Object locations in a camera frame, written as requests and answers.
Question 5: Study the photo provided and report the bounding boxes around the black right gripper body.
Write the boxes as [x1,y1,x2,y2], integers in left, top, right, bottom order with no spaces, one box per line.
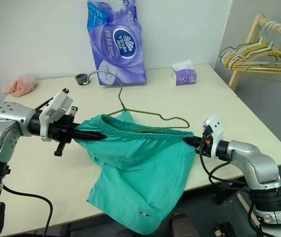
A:
[196,133,214,157]

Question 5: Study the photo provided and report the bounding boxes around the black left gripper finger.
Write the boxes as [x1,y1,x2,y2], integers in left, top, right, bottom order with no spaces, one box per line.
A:
[73,135,105,142]
[73,129,107,137]

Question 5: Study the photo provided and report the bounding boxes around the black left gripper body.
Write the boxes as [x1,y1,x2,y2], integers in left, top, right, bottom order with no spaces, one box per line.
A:
[48,106,82,157]

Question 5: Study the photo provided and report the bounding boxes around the green wire hanger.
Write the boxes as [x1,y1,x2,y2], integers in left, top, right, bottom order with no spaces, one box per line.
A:
[89,70,190,133]
[218,45,281,86]

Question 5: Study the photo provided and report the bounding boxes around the teal green shorts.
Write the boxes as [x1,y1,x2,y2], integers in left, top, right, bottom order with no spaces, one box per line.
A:
[72,111,195,235]

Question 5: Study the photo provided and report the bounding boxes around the pink fluffy cloth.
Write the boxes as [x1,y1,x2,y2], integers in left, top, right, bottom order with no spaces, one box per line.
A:
[2,76,38,98]

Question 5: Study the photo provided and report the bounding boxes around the purple tissue box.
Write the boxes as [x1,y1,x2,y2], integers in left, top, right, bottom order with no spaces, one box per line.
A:
[172,60,197,86]

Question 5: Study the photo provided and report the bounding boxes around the dark rounded shape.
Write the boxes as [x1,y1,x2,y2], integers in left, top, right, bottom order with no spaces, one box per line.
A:
[171,213,196,237]

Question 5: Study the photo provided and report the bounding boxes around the purple toilet paper pack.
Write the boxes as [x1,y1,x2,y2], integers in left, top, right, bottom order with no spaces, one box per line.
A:
[86,0,147,87]

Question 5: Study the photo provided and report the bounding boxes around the wooden clothes rack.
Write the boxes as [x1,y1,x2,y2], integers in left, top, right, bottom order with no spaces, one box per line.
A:
[228,13,281,91]

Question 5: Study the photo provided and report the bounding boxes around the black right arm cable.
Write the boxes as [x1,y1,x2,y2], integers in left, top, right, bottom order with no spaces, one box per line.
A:
[199,148,254,192]

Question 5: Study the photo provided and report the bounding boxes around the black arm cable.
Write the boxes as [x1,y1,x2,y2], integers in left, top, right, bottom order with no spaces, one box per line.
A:
[2,185,54,237]
[199,148,254,192]

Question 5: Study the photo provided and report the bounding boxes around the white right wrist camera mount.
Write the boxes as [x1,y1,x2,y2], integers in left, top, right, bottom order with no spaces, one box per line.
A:
[202,115,224,158]

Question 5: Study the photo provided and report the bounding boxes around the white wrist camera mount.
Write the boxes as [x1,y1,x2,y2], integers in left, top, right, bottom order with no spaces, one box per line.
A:
[38,89,74,142]
[202,115,224,158]

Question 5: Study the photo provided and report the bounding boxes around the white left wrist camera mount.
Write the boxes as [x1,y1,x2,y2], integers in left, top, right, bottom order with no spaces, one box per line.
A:
[38,89,74,142]

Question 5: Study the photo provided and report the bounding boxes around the black table frame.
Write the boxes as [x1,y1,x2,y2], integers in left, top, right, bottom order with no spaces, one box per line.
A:
[214,179,249,205]

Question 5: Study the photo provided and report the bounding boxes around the dark grey ring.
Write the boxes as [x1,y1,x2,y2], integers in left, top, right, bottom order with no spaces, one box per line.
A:
[75,73,91,86]

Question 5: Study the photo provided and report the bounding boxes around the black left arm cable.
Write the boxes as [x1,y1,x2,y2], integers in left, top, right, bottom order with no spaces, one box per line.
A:
[2,185,54,237]

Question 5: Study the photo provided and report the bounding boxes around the bunch of wire hangers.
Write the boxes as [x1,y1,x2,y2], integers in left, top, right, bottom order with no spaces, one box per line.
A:
[220,18,281,73]

